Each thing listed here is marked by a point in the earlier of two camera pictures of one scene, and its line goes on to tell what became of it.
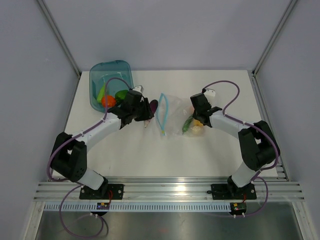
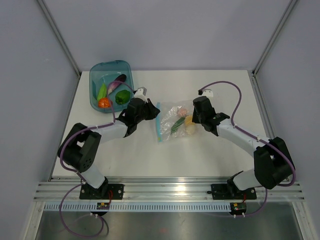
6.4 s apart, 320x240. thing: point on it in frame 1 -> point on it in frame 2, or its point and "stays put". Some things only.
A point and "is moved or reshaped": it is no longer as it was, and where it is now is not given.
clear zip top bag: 175,117 is moved or reshaped
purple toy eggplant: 153,104 is moved or reshaped
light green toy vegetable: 101,93 stays put
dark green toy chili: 186,124 -> 178,122
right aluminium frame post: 275,33 stays put
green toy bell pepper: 120,95 stays put
